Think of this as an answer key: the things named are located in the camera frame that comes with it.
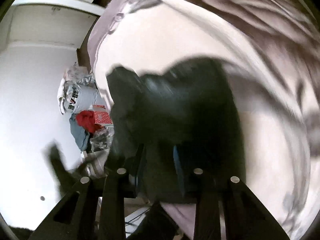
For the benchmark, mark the black leather jacket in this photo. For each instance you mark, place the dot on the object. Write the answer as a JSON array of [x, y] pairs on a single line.
[[183, 119]]

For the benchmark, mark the purple white floral blanket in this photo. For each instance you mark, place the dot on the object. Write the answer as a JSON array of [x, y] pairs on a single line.
[[270, 52]]

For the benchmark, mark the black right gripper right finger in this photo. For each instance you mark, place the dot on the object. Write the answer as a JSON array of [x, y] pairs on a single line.
[[220, 204]]

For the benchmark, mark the red cloth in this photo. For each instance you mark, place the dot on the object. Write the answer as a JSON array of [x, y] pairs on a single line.
[[86, 120]]

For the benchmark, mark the grey plastic package bag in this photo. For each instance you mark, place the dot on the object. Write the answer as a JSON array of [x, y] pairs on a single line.
[[77, 91]]

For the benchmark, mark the grey blue garment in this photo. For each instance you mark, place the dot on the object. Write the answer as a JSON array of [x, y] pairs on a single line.
[[81, 136]]

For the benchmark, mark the white wardrobe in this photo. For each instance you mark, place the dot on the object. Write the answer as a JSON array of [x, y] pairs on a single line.
[[60, 23]]

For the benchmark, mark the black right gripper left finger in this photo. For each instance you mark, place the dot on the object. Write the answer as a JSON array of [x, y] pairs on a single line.
[[94, 207]]

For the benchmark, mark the clear plastic bag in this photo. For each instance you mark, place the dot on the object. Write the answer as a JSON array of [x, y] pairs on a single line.
[[102, 139]]

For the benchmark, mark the red patterned gift box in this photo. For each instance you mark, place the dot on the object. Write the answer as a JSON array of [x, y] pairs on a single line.
[[101, 115]]

